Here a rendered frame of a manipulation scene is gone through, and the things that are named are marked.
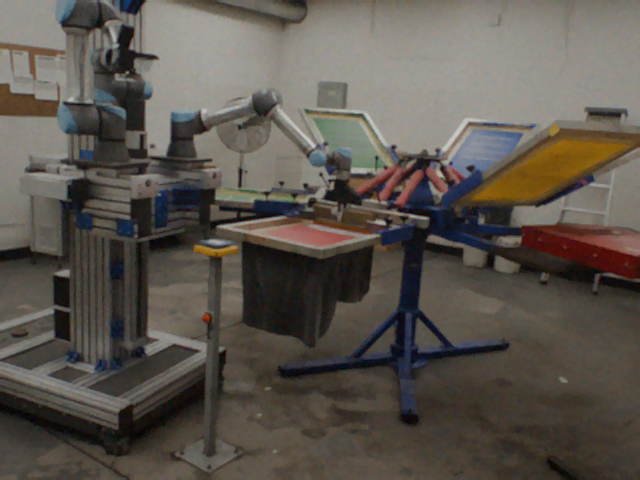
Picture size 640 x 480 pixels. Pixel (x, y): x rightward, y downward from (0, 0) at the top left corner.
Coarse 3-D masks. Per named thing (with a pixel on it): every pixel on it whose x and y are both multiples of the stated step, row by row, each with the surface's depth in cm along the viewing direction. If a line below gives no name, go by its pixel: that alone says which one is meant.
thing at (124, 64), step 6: (108, 54) 216; (120, 54) 208; (126, 54) 210; (132, 54) 210; (108, 60) 216; (120, 60) 208; (126, 60) 210; (132, 60) 211; (108, 66) 218; (114, 66) 212; (120, 66) 209; (126, 66) 211; (132, 66) 211; (114, 72) 217; (120, 72) 215; (126, 72) 216
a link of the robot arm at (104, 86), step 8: (96, 72) 223; (104, 72) 223; (96, 80) 224; (104, 80) 224; (112, 80) 226; (120, 80) 229; (96, 88) 225; (104, 88) 224; (112, 88) 226; (120, 88) 228; (96, 96) 225; (104, 96) 225; (112, 96) 227; (120, 96) 230
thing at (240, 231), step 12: (216, 228) 277; (228, 228) 274; (240, 228) 285; (252, 228) 292; (252, 240) 265; (264, 240) 261; (276, 240) 257; (288, 240) 256; (348, 240) 265; (360, 240) 268; (372, 240) 276; (300, 252) 251; (312, 252) 247; (324, 252) 246; (336, 252) 253
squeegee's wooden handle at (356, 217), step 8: (320, 208) 313; (328, 208) 310; (344, 208) 308; (320, 216) 314; (328, 216) 311; (336, 216) 308; (344, 216) 305; (352, 216) 303; (360, 216) 300; (368, 216) 297; (360, 224) 301
